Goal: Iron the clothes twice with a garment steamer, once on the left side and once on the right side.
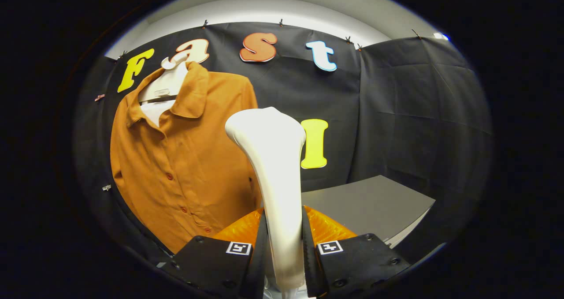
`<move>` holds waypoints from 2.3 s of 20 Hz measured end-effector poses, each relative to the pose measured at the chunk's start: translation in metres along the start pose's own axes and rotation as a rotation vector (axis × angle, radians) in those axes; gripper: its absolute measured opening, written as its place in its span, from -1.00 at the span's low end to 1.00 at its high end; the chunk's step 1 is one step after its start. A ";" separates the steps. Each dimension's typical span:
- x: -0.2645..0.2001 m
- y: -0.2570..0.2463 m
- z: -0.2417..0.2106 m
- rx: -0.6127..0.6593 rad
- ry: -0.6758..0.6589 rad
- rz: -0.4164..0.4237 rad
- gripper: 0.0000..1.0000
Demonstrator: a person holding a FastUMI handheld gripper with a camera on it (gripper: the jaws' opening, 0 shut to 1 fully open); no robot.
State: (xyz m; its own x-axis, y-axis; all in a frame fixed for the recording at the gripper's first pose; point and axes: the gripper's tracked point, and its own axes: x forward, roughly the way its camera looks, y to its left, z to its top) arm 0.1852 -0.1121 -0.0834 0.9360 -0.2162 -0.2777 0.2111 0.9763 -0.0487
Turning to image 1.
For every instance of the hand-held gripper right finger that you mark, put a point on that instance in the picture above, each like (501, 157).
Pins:
(310, 268)

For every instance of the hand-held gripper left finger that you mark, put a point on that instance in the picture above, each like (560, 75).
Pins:
(257, 268)

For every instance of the orange button-up shirt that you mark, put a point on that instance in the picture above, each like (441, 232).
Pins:
(176, 158)

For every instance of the grey side table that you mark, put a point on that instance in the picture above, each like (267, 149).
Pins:
(365, 202)

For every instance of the black backdrop cloth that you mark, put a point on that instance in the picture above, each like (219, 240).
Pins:
(418, 113)

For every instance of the small ceiling light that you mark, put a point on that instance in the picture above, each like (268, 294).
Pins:
(440, 36)

